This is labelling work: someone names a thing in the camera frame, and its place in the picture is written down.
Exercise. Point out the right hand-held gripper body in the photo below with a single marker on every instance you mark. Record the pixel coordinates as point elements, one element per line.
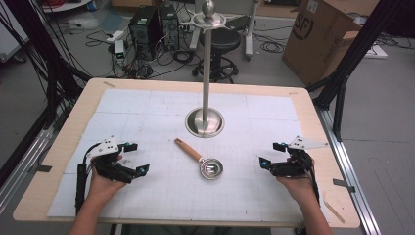
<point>295,163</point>

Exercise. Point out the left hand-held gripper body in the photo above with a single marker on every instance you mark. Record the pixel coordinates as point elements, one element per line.
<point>106,148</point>

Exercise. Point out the person's right hand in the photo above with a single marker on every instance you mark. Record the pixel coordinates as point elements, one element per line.
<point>298,187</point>

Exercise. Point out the person's left hand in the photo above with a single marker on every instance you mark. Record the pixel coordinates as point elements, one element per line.
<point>104,186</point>

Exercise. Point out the white grid mat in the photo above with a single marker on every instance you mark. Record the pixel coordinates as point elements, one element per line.
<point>163,199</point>

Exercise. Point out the grey tape piece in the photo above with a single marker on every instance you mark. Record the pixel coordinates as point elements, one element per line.
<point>44,168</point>
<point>343,185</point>

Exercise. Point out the thin wooden strip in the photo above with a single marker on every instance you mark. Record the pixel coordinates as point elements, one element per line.
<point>333,211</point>

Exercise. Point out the stainless steel pole stand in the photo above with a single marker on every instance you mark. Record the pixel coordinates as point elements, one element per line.
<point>206,75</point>

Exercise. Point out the large cardboard box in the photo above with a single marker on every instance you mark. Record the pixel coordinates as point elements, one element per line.
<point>314,49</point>

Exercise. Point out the white power strip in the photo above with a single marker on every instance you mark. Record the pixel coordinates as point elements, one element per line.
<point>115,36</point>

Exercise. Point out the black computer tower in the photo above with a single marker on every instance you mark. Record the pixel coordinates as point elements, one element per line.
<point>143,31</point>
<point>169,27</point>

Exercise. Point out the black round stool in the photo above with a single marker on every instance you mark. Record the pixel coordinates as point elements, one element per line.
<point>223,42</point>

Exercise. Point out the white stand leg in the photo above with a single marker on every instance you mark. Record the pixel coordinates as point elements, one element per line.
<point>250,29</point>

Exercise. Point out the aluminium rail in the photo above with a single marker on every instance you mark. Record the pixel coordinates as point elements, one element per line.
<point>350,169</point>
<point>23,166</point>

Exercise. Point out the black metal frame post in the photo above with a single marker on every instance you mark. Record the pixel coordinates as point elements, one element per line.
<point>345,65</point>
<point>49,65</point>

